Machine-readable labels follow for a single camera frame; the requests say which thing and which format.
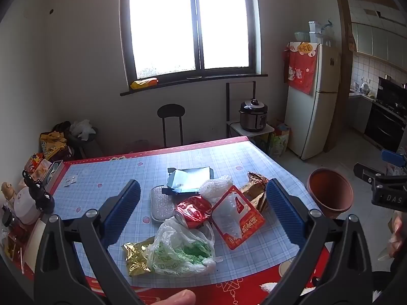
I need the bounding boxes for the dark window sill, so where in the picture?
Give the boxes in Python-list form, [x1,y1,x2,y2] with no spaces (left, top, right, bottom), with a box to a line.
[120,74,268,97]

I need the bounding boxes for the terracotta plastic bin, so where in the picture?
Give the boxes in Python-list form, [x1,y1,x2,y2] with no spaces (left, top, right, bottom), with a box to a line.
[307,168,354,220]

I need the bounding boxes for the red and white snack pouch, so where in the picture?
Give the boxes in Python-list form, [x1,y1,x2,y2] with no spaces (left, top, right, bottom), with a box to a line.
[211,185,266,250]

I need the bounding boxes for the crushed red can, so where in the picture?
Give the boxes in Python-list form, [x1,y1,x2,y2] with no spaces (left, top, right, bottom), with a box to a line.
[174,195,212,230]

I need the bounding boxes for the person's right hand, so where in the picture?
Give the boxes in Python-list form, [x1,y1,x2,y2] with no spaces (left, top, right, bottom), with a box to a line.
[386,211,407,255]

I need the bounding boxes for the red printed cloth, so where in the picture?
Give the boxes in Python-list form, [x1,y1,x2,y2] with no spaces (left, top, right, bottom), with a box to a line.
[282,41,318,95]

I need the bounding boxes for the white lidded pot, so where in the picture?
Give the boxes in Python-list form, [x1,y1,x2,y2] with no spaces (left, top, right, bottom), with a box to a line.
[13,187,42,224]

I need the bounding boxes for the black range hood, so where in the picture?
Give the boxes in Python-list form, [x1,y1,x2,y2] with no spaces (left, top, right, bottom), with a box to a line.
[378,76,407,100]

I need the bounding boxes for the yellow snack packet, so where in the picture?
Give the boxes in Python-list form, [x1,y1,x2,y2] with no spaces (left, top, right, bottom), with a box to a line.
[130,78,159,90]

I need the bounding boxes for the colourful shopping bags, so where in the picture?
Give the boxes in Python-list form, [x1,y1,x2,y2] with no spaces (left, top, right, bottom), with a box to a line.
[267,122,291,157]

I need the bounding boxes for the beige figurine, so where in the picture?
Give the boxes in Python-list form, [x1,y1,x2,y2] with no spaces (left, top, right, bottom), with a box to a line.
[1,182,16,202]

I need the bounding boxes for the clear storage box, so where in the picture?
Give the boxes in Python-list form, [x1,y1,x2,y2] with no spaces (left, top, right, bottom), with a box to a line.
[308,21,322,44]

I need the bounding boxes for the silver pressure cooker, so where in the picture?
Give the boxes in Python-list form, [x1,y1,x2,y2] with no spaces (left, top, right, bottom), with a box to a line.
[239,99,268,132]

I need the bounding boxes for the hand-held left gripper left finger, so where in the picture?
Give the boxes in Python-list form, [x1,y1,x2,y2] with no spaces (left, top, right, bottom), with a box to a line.
[33,179,142,305]

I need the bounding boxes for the brown paper bag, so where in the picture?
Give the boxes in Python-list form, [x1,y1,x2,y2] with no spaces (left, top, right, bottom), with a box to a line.
[239,172,271,213]

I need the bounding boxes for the dark framed window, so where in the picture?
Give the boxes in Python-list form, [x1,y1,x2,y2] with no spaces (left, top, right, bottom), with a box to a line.
[119,0,263,86]

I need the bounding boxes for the red snack packets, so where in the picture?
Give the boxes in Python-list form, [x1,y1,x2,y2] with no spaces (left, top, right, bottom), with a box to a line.
[25,152,53,181]

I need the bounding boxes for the yellow snack bags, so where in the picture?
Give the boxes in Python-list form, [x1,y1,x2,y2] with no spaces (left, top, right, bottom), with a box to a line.
[40,131,69,161]

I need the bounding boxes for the white and green plastic bag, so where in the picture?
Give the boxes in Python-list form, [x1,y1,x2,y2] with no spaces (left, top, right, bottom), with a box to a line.
[146,218,223,278]

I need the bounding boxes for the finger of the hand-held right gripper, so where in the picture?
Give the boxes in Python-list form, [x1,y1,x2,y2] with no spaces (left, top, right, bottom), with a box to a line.
[354,163,387,187]
[381,149,407,167]

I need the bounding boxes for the cream refrigerator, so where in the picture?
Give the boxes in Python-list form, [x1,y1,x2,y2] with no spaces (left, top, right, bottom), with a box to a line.
[284,41,342,161]

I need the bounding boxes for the gold foil wrapper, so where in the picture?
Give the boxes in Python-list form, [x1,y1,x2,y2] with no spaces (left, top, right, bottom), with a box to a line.
[122,236,157,277]

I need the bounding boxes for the person's left hand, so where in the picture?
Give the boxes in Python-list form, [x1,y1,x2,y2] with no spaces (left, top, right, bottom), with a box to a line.
[149,289,197,305]

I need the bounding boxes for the black waste bin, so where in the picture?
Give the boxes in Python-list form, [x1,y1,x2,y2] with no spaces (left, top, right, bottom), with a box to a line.
[67,130,102,159]

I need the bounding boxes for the brown door frame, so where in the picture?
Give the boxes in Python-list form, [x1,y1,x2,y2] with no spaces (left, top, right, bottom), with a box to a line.
[324,0,407,153]

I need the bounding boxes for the clear plastic container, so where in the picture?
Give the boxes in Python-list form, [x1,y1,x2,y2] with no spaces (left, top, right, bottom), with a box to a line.
[199,175,234,204]

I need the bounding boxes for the blue checked tablecloth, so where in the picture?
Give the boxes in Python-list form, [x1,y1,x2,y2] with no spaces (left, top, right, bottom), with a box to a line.
[22,136,333,305]

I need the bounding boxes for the grey kitchen counter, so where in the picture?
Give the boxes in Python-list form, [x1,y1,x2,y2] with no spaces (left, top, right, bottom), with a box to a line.
[346,90,374,134]

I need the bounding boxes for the black kitchen stove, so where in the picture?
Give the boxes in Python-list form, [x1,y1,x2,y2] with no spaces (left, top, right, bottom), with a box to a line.
[364,98,407,153]

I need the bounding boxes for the crumpled white plastic bag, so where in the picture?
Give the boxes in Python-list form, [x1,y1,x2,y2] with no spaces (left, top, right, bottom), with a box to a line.
[69,120,96,141]

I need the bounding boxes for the white side table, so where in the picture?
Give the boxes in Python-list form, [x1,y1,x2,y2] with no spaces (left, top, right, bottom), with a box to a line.
[226,121,274,147]

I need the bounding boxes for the pale kitchen wall cabinets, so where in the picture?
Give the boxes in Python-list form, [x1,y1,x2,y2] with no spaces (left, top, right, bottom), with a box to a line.
[350,22,407,70]

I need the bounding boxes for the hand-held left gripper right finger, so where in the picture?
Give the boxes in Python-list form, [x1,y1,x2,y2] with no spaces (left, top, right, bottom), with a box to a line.
[264,179,373,305]

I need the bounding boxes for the blue cardboard box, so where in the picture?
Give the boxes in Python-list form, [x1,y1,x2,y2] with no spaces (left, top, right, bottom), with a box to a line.
[162,167,214,195]

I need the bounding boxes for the black round stool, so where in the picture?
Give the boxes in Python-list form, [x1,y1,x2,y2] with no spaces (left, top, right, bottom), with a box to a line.
[157,104,186,148]

